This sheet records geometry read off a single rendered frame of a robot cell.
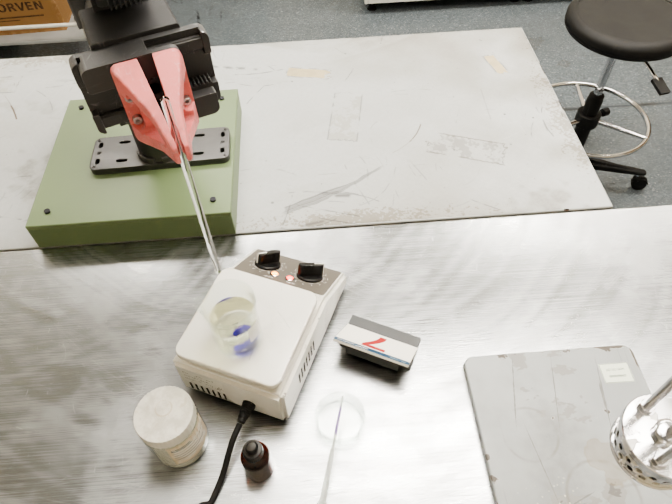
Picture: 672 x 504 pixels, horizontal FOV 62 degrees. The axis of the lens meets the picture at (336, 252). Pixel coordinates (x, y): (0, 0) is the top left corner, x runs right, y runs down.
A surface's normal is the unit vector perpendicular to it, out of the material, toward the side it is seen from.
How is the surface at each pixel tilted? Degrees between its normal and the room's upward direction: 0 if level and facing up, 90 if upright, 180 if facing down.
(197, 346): 0
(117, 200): 0
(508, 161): 0
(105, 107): 92
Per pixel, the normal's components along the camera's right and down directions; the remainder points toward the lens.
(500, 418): -0.02, -0.62
